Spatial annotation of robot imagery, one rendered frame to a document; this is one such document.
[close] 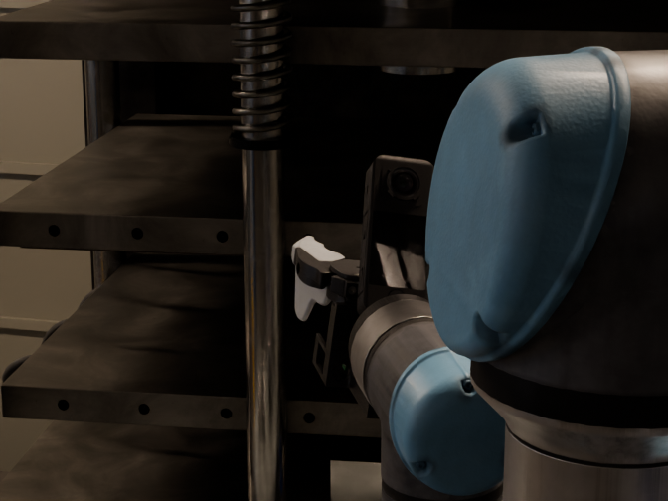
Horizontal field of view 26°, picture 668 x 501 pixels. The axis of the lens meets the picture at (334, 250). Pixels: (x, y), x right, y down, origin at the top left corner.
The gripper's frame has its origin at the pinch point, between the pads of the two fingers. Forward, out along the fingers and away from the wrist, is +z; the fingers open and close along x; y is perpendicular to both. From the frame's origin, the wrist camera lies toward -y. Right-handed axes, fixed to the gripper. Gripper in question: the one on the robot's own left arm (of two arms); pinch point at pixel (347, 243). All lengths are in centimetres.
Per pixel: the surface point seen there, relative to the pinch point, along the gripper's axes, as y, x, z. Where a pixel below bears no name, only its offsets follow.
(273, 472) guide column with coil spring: 49, 11, 69
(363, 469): 48, 23, 68
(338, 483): 51, 20, 69
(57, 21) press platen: -6, -22, 86
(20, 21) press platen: -5, -27, 87
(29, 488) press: 70, -19, 107
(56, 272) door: 86, -11, 285
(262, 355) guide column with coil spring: 33, 8, 69
